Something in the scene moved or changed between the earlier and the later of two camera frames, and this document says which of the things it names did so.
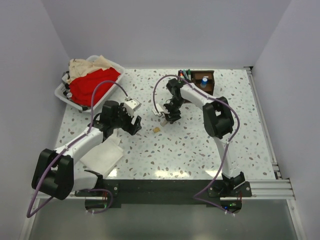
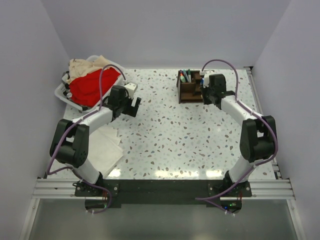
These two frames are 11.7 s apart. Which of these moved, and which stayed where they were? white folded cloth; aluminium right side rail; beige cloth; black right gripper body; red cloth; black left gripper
Moved: black left gripper; black right gripper body
Stayed: aluminium right side rail; beige cloth; red cloth; white folded cloth
